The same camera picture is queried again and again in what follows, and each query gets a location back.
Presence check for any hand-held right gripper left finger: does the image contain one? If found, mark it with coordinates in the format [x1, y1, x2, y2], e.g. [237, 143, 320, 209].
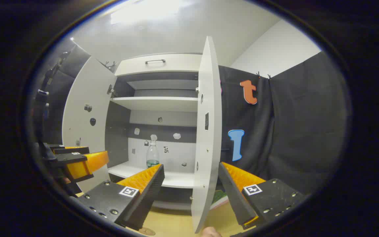
[69, 164, 165, 231]

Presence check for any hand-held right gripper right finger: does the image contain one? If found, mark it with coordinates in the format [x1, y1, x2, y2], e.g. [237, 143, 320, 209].
[218, 161, 308, 230]

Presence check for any white cabinet door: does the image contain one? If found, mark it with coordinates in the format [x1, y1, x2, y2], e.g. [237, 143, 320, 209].
[191, 36, 223, 234]
[62, 57, 117, 193]

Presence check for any clear plastic bottle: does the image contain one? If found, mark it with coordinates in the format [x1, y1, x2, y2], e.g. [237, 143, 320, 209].
[146, 134, 160, 169]

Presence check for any white cabinet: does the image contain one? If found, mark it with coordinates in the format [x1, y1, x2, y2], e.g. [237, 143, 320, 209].
[105, 53, 210, 211]

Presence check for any green and pink flat card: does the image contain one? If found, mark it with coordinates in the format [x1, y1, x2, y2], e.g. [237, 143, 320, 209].
[210, 190, 229, 210]

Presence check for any black backdrop cloth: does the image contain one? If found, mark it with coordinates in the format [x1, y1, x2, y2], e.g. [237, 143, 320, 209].
[41, 44, 92, 145]
[218, 51, 348, 195]

